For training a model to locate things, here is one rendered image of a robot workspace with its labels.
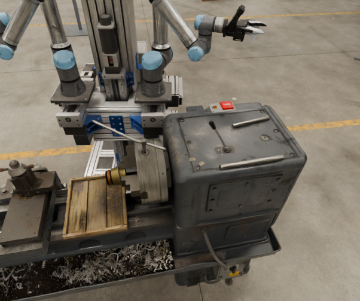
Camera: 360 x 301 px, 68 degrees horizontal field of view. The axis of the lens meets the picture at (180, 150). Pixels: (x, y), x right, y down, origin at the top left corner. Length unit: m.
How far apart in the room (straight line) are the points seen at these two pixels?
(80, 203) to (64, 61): 0.78
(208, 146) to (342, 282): 1.68
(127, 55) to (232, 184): 1.05
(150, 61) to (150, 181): 0.71
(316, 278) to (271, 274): 0.34
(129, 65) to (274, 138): 1.02
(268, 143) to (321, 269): 1.44
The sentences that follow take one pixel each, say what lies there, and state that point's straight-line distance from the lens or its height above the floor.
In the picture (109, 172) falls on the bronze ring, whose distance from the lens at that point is 1.31.
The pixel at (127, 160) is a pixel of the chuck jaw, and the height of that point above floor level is 1.15.
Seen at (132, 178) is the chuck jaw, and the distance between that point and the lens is 1.28.
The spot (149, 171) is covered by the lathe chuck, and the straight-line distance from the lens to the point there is 1.17.
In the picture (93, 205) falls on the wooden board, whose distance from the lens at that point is 1.50.
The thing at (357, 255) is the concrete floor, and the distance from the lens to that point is 2.71.
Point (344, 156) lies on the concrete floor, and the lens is 3.45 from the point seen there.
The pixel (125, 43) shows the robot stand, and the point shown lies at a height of 1.41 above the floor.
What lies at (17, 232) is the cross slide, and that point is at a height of 0.97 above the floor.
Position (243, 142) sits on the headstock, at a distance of 1.25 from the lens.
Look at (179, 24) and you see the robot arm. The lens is 1.46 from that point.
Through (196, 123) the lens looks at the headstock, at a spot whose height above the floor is 1.26.
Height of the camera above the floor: 2.08
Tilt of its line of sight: 45 degrees down
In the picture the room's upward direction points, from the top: 1 degrees clockwise
